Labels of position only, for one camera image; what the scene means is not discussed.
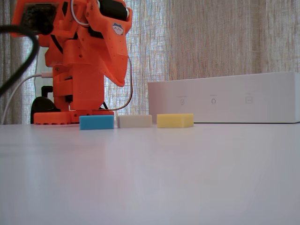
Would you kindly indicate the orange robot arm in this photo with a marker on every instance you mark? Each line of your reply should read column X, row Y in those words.
column 86, row 89

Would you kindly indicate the wrist camera with orange mount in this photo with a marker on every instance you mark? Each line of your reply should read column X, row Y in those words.
column 37, row 16

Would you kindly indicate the blue foam cuboid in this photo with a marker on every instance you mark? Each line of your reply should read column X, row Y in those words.
column 96, row 122

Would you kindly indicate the yellow foam cuboid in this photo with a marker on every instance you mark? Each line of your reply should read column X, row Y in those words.
column 173, row 120

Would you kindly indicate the black table clamp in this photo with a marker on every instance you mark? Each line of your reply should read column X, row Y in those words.
column 42, row 105

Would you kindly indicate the beige woven curtain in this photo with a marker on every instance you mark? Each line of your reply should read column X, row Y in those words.
column 211, row 35

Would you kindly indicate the orange gripper with servo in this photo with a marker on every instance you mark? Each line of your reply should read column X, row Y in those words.
column 116, row 61

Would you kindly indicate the orange robot base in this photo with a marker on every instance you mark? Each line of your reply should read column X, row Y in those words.
column 54, row 117

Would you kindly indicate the white cardboard box bin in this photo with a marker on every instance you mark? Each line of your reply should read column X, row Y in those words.
column 222, row 93

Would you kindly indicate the white foam cuboid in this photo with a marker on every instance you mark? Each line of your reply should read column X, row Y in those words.
column 133, row 121

